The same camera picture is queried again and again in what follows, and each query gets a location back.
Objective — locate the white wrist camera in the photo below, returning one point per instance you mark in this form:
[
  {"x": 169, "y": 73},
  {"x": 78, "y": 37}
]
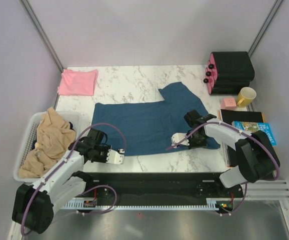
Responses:
[
  {"x": 178, "y": 137},
  {"x": 114, "y": 157}
]

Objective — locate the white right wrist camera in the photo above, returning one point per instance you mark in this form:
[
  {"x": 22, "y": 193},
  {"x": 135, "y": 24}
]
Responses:
[{"x": 178, "y": 137}]

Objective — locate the blue illustrated book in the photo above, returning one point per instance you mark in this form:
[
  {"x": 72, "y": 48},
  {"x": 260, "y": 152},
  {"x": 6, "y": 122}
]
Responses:
[{"x": 254, "y": 127}]

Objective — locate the white plastic basket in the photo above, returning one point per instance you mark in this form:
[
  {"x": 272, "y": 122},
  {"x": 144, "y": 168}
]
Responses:
[{"x": 31, "y": 135}]

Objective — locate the black pink drawer organizer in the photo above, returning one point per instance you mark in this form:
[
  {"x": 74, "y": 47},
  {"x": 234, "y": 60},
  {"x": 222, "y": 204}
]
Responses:
[{"x": 227, "y": 72}]

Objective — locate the beige t-shirt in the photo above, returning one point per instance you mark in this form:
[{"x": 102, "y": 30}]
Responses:
[{"x": 53, "y": 137}]

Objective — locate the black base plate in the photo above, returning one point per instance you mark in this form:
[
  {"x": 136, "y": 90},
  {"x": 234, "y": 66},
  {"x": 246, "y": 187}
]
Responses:
[{"x": 144, "y": 189}]

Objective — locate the yellow mug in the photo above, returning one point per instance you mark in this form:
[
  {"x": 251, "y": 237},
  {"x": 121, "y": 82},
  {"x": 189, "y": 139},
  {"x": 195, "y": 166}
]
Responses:
[{"x": 245, "y": 97}]

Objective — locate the pink folded t-shirt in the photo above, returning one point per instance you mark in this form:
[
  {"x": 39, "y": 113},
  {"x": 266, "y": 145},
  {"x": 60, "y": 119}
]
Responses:
[{"x": 78, "y": 83}]

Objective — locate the aluminium frame rail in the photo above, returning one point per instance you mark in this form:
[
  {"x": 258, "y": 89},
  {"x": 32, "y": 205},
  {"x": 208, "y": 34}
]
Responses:
[
  {"x": 41, "y": 32},
  {"x": 265, "y": 26}
]

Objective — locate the blue t-shirt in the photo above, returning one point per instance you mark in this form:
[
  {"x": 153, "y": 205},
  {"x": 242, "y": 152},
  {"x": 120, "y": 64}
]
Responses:
[{"x": 147, "y": 128}]

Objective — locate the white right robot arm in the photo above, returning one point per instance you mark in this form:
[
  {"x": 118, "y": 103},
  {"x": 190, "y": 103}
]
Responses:
[{"x": 256, "y": 158}]

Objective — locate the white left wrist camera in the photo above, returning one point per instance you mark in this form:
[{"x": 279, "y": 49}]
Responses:
[{"x": 114, "y": 157}]

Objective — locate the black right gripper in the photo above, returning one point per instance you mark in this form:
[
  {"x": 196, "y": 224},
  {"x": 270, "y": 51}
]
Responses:
[{"x": 203, "y": 144}]

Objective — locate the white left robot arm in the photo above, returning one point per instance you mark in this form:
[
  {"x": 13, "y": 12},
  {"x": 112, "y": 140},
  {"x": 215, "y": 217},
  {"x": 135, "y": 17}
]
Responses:
[{"x": 35, "y": 205}]

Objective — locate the aluminium frame rail right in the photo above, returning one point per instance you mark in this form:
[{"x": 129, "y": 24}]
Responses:
[{"x": 265, "y": 26}]

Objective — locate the white slotted cable duct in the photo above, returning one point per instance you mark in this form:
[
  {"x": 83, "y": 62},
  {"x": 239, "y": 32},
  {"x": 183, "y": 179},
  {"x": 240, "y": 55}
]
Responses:
[{"x": 80, "y": 204}]

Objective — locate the pink power socket cube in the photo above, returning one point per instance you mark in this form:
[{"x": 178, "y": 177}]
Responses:
[{"x": 228, "y": 103}]

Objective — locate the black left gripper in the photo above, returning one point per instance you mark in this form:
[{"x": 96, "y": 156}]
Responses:
[{"x": 104, "y": 159}]

